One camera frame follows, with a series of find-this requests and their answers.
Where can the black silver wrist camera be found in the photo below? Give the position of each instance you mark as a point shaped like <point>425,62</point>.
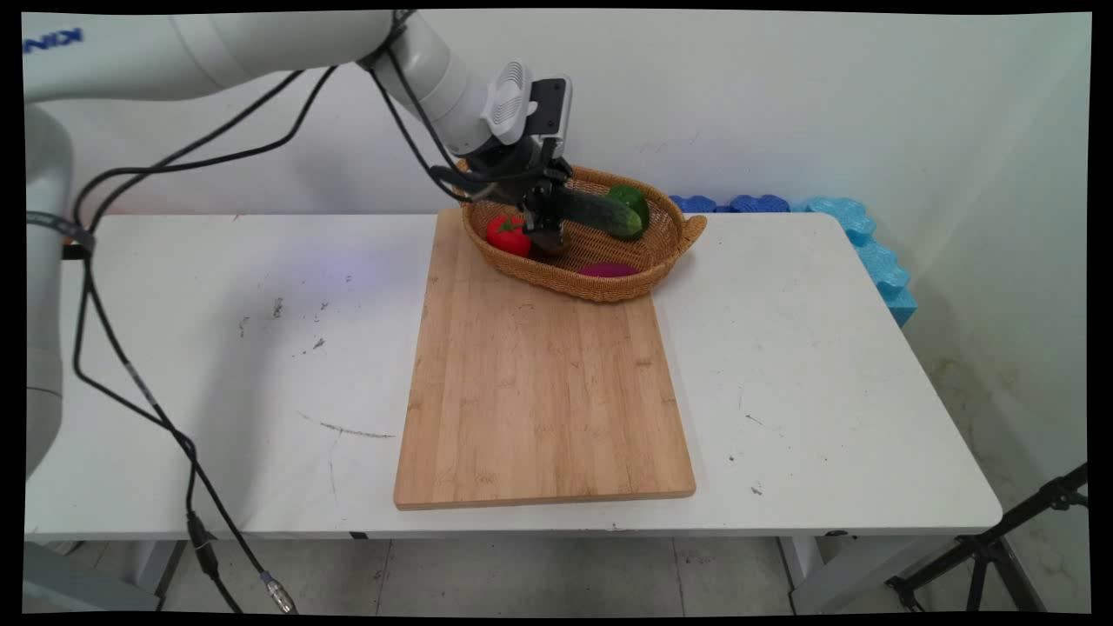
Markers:
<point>549,109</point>

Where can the green toy bell pepper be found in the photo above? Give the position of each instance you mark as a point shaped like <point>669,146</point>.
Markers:
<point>633,202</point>

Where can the white vented camera mount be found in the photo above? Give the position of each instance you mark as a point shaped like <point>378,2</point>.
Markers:
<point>509,100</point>

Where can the brown toy potato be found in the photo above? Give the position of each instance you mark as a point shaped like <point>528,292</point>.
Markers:
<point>549,252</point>

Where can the red toy tomato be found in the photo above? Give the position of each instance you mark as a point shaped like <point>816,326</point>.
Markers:
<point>507,236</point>

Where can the light blue foam mat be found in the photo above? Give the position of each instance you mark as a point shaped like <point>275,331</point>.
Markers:
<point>878,261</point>

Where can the dark green toy cucumber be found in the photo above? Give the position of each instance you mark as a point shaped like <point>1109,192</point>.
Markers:
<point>600,211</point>

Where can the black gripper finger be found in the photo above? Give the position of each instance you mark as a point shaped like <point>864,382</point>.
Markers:
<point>561,176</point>
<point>544,228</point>

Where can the dark blue foam mat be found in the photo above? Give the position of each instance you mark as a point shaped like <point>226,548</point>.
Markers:
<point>693,204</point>
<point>759,203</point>

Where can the white table leg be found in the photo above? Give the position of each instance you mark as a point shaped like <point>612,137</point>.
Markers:
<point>802,569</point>

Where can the wooden cutting board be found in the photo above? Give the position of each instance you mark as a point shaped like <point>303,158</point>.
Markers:
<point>539,391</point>

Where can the purple toy sweet potato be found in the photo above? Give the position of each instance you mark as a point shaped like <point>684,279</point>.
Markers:
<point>607,270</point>

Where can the black tripod stand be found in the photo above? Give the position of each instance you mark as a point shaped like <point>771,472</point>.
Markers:
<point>987,548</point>

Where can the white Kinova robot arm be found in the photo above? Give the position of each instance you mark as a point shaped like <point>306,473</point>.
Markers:
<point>217,43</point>

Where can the woven wicker basket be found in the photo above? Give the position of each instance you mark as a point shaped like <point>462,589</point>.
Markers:
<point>600,287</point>

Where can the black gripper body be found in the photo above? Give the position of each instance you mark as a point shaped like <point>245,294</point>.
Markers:
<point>513,169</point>

